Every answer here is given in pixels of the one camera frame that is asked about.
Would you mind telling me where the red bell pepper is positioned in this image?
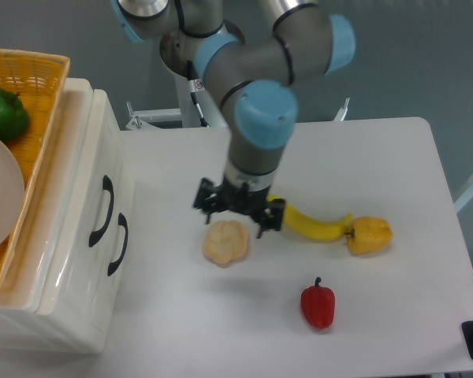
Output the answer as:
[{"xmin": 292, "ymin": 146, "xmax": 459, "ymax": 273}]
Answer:
[{"xmin": 300, "ymin": 276, "xmax": 336, "ymax": 329}]

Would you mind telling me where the green bell pepper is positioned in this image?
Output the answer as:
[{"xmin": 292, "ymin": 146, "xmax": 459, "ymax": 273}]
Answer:
[{"xmin": 0, "ymin": 88, "xmax": 30, "ymax": 143}]

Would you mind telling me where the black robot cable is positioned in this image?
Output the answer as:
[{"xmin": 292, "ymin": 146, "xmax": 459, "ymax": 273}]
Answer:
[{"xmin": 185, "ymin": 61, "xmax": 210, "ymax": 128}]

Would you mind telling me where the yellow banana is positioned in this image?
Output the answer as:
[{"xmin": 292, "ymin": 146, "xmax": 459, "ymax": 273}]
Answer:
[{"xmin": 283, "ymin": 202, "xmax": 353, "ymax": 243}]

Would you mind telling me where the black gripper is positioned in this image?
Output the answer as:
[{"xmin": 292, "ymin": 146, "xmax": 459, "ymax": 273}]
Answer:
[{"xmin": 192, "ymin": 177, "xmax": 286, "ymax": 239}]

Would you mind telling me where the white drawer cabinet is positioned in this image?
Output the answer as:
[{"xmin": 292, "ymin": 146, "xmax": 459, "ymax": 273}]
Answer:
[{"xmin": 0, "ymin": 79, "xmax": 131, "ymax": 353}]

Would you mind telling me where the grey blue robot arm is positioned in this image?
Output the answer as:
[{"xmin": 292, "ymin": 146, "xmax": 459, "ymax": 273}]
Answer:
[{"xmin": 113, "ymin": 1, "xmax": 356, "ymax": 232}]

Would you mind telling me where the orange woven basket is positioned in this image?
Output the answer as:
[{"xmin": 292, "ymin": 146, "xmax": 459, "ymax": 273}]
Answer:
[{"xmin": 0, "ymin": 48, "xmax": 70, "ymax": 289}]

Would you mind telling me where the pale round bread bun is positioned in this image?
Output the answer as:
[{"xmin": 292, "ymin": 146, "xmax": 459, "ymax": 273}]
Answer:
[{"xmin": 202, "ymin": 220, "xmax": 248, "ymax": 265}]

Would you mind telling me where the yellow bell pepper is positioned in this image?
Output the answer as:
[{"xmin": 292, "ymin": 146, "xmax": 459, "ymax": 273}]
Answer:
[{"xmin": 345, "ymin": 217, "xmax": 393, "ymax": 255}]

